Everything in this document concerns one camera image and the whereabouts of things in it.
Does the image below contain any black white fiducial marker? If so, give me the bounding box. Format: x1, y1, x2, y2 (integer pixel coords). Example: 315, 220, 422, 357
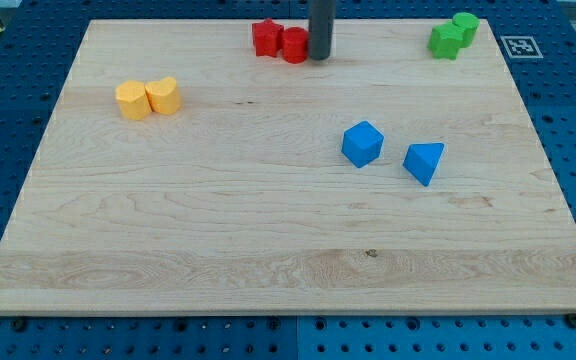
501, 35, 543, 59

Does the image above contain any yellow hexagon block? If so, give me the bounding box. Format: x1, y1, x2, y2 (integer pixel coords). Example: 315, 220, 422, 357
115, 80, 152, 121

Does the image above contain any blue cube block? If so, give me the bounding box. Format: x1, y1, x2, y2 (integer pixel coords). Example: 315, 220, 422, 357
341, 120, 384, 168

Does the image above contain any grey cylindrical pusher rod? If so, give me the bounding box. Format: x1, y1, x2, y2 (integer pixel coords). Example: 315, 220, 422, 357
308, 0, 336, 61

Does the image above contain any green cylinder block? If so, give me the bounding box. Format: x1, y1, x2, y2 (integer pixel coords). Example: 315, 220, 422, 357
452, 12, 480, 48

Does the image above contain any yellow heart block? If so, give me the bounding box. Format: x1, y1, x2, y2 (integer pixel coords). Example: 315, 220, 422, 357
145, 77, 182, 115

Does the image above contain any red star block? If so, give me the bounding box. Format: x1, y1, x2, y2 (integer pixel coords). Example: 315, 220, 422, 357
251, 18, 284, 58

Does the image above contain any red cylinder block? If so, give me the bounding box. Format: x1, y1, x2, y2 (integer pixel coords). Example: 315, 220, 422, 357
282, 27, 309, 64

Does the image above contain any light wooden board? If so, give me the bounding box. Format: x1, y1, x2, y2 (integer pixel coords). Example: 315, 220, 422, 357
0, 19, 576, 317

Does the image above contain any blue triangle block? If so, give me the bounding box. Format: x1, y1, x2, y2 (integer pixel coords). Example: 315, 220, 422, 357
403, 143, 445, 187

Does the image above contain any green star block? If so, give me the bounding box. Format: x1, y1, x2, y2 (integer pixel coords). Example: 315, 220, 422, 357
427, 21, 465, 60

